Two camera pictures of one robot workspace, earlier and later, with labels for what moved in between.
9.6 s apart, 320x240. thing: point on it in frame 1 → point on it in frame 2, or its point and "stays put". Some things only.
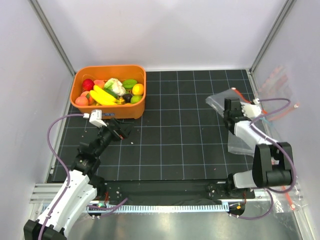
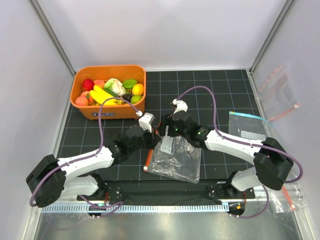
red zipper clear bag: x=216 y=101 → x=175 y=157
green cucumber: x=114 y=94 stays put
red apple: x=88 y=84 stays put
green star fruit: x=128 y=84 stays put
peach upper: x=99 y=82 stays put
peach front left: x=82 y=100 stays put
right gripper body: x=242 y=114 → x=176 y=132
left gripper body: x=116 y=132 → x=143 y=142
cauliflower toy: x=115 y=86 stays put
